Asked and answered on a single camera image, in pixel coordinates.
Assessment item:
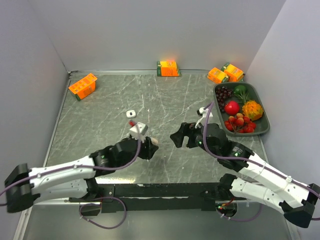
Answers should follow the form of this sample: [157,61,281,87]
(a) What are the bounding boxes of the dark green fruit tray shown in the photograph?
[213,82,270,137]

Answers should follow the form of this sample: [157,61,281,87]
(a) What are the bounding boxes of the orange box right front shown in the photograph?
[207,67,230,84]

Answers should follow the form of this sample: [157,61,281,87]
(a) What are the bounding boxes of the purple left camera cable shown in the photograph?
[0,119,143,198]

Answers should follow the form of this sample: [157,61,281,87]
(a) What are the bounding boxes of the purple camera cable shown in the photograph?
[0,119,143,198]
[198,101,320,222]

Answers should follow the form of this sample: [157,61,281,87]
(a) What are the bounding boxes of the green lime with leaves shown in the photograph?
[233,85,250,103]

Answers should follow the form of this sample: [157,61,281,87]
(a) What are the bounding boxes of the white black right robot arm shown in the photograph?
[170,122,320,228]

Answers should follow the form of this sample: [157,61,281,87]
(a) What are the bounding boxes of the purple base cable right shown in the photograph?
[216,198,264,223]

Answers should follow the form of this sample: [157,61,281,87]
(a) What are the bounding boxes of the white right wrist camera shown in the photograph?
[195,107,213,128]

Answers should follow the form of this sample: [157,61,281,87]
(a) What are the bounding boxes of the white earbud charging case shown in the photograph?
[126,110,137,119]

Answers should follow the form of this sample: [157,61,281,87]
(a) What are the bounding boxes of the orange box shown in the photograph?
[68,73,98,101]
[207,67,230,84]
[156,61,182,77]
[220,62,245,82]

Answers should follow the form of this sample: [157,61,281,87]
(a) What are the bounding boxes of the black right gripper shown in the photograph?
[169,119,219,158]

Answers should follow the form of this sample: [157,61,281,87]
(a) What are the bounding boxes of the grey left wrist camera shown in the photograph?
[129,121,149,142]

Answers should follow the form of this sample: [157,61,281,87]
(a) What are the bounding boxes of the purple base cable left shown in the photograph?
[78,195,129,230]

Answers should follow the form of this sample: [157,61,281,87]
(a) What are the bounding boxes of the orange spiky fruit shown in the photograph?
[242,100,264,121]

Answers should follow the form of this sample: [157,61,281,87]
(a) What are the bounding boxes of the orange box centre back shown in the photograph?
[156,61,182,77]

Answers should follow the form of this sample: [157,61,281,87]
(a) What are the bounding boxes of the red apple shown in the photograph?
[224,101,240,116]

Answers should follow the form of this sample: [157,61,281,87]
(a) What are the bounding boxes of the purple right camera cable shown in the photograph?
[198,101,320,222]

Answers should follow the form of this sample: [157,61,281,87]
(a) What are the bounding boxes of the dark purple grape bunch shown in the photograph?
[214,86,233,113]

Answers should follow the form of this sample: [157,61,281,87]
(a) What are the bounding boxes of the orange box right back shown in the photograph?
[220,62,245,82]

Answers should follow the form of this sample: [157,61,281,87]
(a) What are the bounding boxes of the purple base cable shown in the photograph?
[78,195,129,230]
[216,198,264,223]

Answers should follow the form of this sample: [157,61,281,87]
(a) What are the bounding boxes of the orange box far left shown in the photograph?
[68,73,98,101]

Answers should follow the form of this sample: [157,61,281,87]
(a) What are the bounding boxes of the red yellow cherry bunch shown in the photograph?
[224,113,257,134]

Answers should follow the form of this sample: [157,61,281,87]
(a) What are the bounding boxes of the beige earbud charging case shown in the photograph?
[149,137,159,145]

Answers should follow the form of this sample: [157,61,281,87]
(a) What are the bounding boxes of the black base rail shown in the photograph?
[68,181,248,213]

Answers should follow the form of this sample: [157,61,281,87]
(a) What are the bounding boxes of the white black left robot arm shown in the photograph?
[1,137,159,213]

